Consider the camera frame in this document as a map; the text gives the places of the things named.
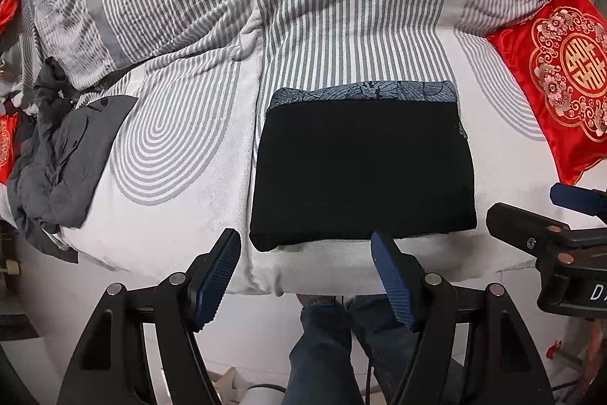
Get person's leg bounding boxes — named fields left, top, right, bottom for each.
left=283, top=295, right=355, bottom=405
left=350, top=293, right=428, bottom=405

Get grey buttoned shirt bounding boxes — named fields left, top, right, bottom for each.
left=47, top=94, right=139, bottom=230

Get white bed sheet grey arches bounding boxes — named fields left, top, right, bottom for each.
left=7, top=23, right=565, bottom=298

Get white round object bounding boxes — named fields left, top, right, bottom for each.
left=245, top=383, right=286, bottom=405

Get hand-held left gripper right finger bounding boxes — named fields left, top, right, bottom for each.
left=371, top=232, right=555, bottom=405

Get black pants with blue waistband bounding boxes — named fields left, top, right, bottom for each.
left=248, top=79, right=478, bottom=252

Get red cloth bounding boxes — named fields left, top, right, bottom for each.
left=0, top=0, right=25, bottom=32

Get grey white striped duvet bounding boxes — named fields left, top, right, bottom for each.
left=21, top=0, right=572, bottom=116

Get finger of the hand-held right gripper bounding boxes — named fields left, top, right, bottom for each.
left=486, top=202, right=572, bottom=262
left=549, top=183, right=607, bottom=217

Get person's left leg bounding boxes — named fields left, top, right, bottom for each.
left=283, top=295, right=355, bottom=405

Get person's right leg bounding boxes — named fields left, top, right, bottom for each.
left=350, top=293, right=428, bottom=405

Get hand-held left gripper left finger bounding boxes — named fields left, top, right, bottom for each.
left=57, top=229, right=243, bottom=405

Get cardboard box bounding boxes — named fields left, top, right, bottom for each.
left=212, top=366, right=239, bottom=392

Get dark grey crumpled garment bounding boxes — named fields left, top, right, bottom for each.
left=6, top=56, right=80, bottom=264

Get small red embroidered cushion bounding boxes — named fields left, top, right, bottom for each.
left=0, top=113, right=20, bottom=186

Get black cable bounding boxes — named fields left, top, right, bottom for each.
left=362, top=356, right=376, bottom=405

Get large red embroidered cushion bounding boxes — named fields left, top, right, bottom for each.
left=486, top=0, right=607, bottom=186

